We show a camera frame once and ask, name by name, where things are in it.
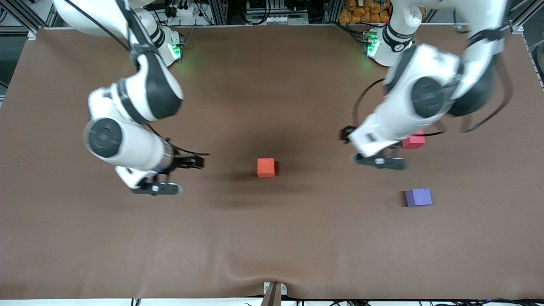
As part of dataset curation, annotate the orange foam block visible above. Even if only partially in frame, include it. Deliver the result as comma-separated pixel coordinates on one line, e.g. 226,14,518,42
257,158,276,178

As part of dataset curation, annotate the brown table mat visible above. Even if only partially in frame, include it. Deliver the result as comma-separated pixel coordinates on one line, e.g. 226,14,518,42
0,25,544,300

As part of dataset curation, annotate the purple foam block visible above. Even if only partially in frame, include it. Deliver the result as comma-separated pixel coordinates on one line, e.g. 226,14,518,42
405,188,433,208

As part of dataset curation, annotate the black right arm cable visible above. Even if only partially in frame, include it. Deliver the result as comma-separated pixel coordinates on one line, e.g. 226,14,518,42
63,0,210,156

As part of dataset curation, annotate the brown wooden bar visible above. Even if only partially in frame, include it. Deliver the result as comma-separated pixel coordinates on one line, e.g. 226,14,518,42
261,283,282,306

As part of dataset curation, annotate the metal clamp bracket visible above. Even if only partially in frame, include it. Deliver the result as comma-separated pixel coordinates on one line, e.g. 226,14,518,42
263,282,288,296

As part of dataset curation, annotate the red foam block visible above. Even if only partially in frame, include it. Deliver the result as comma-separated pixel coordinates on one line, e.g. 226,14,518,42
402,130,426,150

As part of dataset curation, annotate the white terminal strip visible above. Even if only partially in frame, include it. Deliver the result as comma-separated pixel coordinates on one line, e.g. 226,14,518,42
259,15,299,24

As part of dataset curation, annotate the white power strip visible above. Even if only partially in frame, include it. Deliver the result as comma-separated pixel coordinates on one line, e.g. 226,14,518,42
168,3,197,17

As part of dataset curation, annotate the bag of orange items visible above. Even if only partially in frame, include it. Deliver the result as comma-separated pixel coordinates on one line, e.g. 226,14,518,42
339,0,391,24

